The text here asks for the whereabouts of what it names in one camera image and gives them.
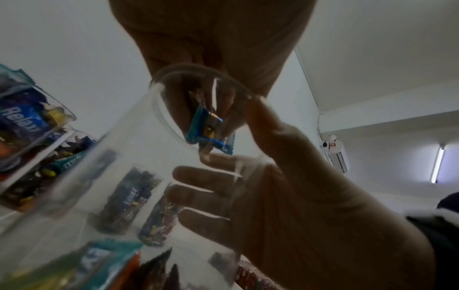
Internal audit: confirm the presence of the white tube light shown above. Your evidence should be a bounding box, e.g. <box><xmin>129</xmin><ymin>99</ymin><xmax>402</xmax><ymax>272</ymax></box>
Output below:
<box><xmin>430</xmin><ymin>144</ymin><xmax>447</xmax><ymax>185</ymax></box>

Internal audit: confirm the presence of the tall transparent plastic jar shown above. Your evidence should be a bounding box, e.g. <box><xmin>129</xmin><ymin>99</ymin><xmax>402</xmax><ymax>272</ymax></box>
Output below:
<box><xmin>97</xmin><ymin>167</ymin><xmax>163</xmax><ymax>234</ymax></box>

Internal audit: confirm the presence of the white metal frame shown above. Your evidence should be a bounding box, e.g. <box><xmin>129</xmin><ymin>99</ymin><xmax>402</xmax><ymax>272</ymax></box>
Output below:
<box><xmin>321</xmin><ymin>134</ymin><xmax>351</xmax><ymax>173</ymax></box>

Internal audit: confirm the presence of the person's right hand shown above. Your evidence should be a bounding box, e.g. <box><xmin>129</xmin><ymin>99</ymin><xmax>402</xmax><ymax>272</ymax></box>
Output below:
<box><xmin>166</xmin><ymin>97</ymin><xmax>438</xmax><ymax>290</ymax></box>

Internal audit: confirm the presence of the person's left hand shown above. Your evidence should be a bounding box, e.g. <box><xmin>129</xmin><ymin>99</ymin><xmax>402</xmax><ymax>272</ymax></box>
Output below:
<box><xmin>109</xmin><ymin>0</ymin><xmax>317</xmax><ymax>154</ymax></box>

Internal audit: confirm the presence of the black marker-tagged right wristband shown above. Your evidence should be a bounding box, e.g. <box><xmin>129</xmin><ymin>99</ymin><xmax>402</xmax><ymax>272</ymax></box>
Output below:
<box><xmin>405</xmin><ymin>209</ymin><xmax>459</xmax><ymax>290</ymax></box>

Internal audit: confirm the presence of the blue candy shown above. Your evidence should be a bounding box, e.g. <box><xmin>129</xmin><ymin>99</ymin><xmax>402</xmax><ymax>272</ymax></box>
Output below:
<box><xmin>185</xmin><ymin>105</ymin><xmax>236</xmax><ymax>155</ymax></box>

